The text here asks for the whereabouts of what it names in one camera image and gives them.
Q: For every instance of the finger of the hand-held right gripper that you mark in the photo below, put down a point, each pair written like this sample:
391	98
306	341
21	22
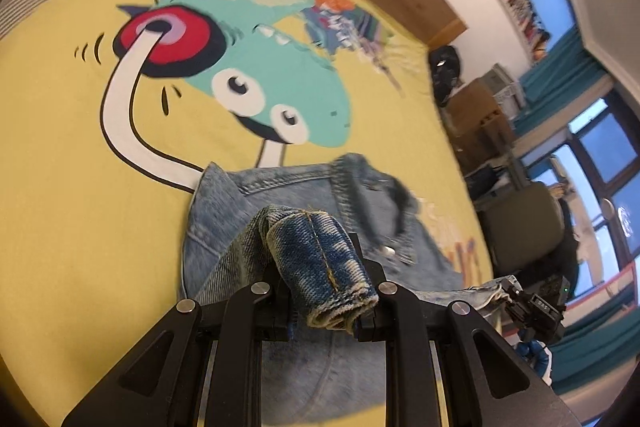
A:
515	304

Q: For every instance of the white desk lamp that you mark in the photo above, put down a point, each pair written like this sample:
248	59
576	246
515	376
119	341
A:
609	207

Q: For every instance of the person's right hand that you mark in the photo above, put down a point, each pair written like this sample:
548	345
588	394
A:
532	352

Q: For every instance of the brown cardboard boxes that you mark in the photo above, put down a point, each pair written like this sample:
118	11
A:
487	142

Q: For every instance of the yellow printed blanket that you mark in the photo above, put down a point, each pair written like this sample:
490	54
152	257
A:
75	207

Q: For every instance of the blue denim jacket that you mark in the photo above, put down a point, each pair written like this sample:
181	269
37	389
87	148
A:
235	212

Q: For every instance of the black backpack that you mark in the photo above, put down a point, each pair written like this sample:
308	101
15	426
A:
445	72

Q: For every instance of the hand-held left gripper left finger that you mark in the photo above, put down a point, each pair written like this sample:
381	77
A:
240	337

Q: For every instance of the window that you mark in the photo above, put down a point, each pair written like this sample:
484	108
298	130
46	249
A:
595	142

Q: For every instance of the white printer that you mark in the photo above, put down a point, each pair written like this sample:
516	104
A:
505	87

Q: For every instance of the brown cardboard box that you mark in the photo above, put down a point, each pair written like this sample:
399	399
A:
470	102

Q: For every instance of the teal curtain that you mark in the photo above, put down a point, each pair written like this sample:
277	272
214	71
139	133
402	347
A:
560	77

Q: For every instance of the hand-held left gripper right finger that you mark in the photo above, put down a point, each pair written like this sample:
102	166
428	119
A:
405	337

